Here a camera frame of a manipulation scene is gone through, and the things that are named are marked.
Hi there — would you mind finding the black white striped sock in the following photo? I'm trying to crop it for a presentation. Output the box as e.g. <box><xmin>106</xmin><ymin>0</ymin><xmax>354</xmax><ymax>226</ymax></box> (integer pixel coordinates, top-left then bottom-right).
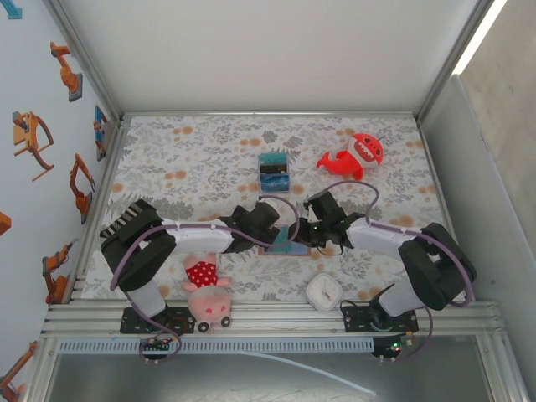
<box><xmin>102</xmin><ymin>199</ymin><xmax>146</xmax><ymax>238</ymax></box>

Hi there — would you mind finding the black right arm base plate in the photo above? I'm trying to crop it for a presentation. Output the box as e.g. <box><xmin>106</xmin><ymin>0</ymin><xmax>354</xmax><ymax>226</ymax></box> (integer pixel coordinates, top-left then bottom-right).
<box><xmin>341</xmin><ymin>301</ymin><xmax>419</xmax><ymax>334</ymax></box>

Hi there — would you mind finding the red shark plush toy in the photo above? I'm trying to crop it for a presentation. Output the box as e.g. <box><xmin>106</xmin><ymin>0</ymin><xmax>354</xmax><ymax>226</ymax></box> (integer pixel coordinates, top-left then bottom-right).
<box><xmin>316</xmin><ymin>132</ymin><xmax>384</xmax><ymax>181</ymax></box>

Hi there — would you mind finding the aluminium frame post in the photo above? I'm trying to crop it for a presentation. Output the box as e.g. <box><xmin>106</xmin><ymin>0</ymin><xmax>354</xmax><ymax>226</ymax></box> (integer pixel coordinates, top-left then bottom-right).
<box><xmin>412</xmin><ymin>0</ymin><xmax>499</xmax><ymax>125</ymax></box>
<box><xmin>41</xmin><ymin>0</ymin><xmax>126</xmax><ymax>125</ymax></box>

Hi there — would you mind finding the white plastic tube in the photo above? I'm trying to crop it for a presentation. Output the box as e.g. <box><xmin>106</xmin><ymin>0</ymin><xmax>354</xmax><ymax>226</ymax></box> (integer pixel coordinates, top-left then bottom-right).
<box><xmin>246</xmin><ymin>350</ymin><xmax>377</xmax><ymax>397</ymax></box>

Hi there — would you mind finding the blue orange machine wall sticker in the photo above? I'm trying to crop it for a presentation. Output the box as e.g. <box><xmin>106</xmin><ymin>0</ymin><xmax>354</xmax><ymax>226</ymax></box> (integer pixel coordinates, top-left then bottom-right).
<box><xmin>92</xmin><ymin>105</ymin><xmax>111</xmax><ymax>162</ymax></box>

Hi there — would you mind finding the floral patterned table mat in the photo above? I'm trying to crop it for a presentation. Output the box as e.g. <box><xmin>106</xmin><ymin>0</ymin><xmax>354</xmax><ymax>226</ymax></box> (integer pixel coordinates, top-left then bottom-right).
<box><xmin>81</xmin><ymin>115</ymin><xmax>469</xmax><ymax>303</ymax></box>

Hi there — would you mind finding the wide aluminium frame beam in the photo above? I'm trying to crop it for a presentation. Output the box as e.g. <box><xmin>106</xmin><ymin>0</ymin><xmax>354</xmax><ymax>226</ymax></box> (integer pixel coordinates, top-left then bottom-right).
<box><xmin>40</xmin><ymin>300</ymin><xmax>503</xmax><ymax>336</ymax></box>

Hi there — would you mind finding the orange gripper wall sticker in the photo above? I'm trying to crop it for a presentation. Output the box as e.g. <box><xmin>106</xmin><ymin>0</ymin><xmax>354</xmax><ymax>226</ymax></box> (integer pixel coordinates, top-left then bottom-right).
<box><xmin>11</xmin><ymin>111</ymin><xmax>55</xmax><ymax>183</ymax></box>

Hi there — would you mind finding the aluminium frame profile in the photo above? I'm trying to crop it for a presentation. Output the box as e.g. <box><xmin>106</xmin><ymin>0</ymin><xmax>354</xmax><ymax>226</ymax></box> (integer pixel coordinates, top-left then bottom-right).
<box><xmin>120</xmin><ymin>110</ymin><xmax>420</xmax><ymax>121</ymax></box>
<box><xmin>62</xmin><ymin>119</ymin><xmax>129</xmax><ymax>302</ymax></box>

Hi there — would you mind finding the pink pig plush toy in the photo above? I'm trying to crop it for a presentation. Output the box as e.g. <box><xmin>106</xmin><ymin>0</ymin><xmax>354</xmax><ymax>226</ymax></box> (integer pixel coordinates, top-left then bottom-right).
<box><xmin>180</xmin><ymin>253</ymin><xmax>234</xmax><ymax>334</ymax></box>

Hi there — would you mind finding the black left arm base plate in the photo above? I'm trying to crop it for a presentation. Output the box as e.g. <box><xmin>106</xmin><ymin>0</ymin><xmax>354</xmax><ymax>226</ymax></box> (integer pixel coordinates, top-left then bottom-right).
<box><xmin>120</xmin><ymin>307</ymin><xmax>197</xmax><ymax>335</ymax></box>

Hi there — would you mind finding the white square clock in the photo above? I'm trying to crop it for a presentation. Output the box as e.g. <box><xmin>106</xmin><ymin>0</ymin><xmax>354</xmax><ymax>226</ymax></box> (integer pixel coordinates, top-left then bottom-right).
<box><xmin>305</xmin><ymin>271</ymin><xmax>343</xmax><ymax>312</ymax></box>

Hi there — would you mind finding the grey slotted cable duct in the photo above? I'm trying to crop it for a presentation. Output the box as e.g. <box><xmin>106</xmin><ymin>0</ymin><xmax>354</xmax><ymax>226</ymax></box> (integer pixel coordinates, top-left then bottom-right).
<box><xmin>58</xmin><ymin>338</ymin><xmax>375</xmax><ymax>353</ymax></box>

